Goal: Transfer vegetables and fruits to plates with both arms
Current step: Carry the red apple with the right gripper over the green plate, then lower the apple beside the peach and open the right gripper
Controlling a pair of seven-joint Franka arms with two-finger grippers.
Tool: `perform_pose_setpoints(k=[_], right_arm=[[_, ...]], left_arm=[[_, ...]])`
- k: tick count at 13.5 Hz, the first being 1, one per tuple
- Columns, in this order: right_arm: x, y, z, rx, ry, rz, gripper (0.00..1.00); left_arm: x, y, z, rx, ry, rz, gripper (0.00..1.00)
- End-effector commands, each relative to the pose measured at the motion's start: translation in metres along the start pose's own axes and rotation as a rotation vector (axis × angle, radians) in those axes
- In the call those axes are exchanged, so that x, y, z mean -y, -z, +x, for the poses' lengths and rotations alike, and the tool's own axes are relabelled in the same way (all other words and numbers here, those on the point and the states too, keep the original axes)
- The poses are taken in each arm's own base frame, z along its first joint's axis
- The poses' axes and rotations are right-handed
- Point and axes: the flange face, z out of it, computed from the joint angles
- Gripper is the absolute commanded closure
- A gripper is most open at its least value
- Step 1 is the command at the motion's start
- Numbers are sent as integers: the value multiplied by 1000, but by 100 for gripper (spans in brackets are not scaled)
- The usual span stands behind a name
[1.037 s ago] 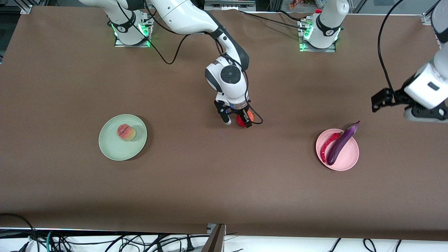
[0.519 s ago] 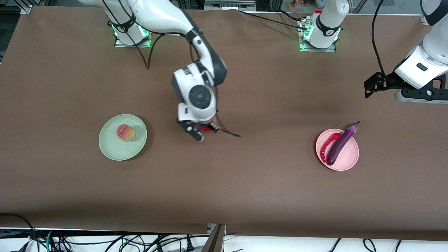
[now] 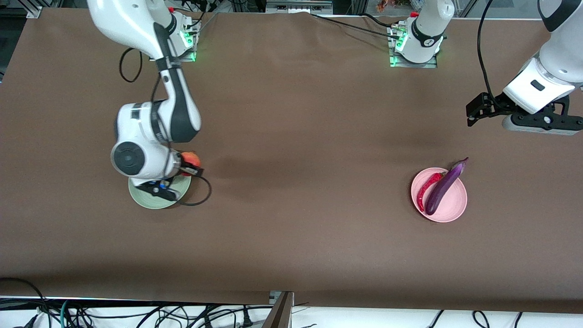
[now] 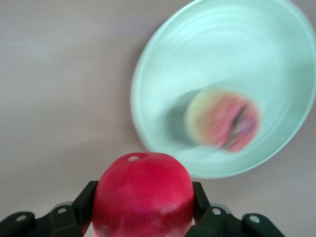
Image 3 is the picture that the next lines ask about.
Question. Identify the short aluminium frame profile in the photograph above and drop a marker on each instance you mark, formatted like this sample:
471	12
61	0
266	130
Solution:
34	10

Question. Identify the purple eggplant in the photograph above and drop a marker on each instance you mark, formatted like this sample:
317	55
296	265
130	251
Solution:
442	189

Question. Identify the grey metal bracket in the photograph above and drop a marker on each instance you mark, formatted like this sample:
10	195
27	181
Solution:
273	298

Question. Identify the orange red object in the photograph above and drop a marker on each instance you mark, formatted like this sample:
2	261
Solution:
385	5

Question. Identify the pink round plate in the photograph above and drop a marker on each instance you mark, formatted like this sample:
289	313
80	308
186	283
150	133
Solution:
451	205

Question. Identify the brown table cover cloth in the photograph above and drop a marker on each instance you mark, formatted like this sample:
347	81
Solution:
273	228

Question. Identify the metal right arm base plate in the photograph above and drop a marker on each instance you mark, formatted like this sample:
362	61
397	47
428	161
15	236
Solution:
191	57

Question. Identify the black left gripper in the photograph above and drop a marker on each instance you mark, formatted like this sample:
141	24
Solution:
493	103

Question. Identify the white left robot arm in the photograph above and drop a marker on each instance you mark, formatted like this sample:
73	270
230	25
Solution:
560	59

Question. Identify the red yellow apple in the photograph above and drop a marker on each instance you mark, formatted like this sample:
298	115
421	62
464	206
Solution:
191	160

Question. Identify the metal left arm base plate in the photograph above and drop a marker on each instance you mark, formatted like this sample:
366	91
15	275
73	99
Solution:
412	65

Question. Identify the red chili pepper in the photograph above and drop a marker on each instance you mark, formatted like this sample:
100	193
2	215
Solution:
423	193

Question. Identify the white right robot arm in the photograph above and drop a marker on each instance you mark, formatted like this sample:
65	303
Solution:
136	123

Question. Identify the pale green round plate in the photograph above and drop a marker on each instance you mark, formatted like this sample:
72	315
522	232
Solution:
145	200

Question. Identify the grey device box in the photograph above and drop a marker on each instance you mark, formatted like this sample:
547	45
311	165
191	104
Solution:
296	6

